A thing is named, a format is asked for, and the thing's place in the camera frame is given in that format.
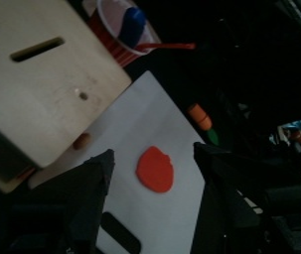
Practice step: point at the red drawer with wooden knob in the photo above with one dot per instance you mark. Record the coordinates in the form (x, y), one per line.
(82, 141)

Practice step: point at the orange toy carrot green top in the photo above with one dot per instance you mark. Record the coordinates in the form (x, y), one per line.
(200, 115)

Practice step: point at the red plastic utensil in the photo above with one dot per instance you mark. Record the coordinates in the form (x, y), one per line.
(174, 45)

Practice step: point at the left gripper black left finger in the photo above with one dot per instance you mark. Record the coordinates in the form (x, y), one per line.
(69, 205)

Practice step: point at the light wooden drawer box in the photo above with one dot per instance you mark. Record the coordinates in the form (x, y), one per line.
(46, 82)

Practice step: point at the blue plastic utensil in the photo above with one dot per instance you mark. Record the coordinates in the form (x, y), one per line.
(134, 26)

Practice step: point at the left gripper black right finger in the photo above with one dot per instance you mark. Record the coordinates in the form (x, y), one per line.
(232, 205)

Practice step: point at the red plastic cup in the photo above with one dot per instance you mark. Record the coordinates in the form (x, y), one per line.
(113, 49)

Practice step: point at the white cutting board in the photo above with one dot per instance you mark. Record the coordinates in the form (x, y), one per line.
(148, 109)

